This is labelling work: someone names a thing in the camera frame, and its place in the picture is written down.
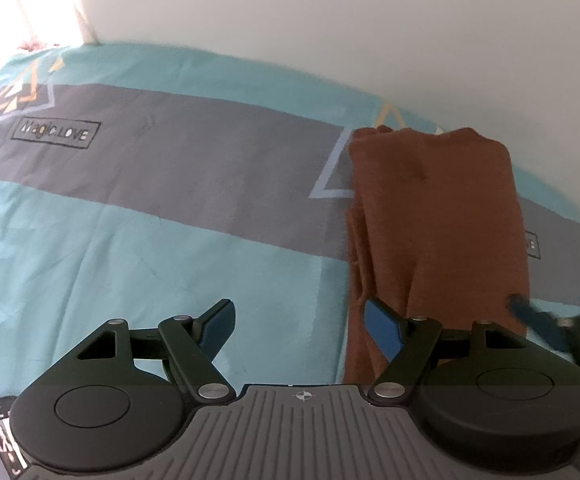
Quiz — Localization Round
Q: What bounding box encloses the teal and grey bedsheet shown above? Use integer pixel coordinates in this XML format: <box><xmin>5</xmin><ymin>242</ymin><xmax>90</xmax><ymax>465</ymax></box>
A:
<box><xmin>0</xmin><ymin>41</ymin><xmax>580</xmax><ymax>480</ymax></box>

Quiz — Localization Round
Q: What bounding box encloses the brown knit sweater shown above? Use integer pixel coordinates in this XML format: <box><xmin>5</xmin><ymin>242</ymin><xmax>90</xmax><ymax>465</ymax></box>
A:
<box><xmin>344</xmin><ymin>126</ymin><xmax>530</xmax><ymax>386</ymax></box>

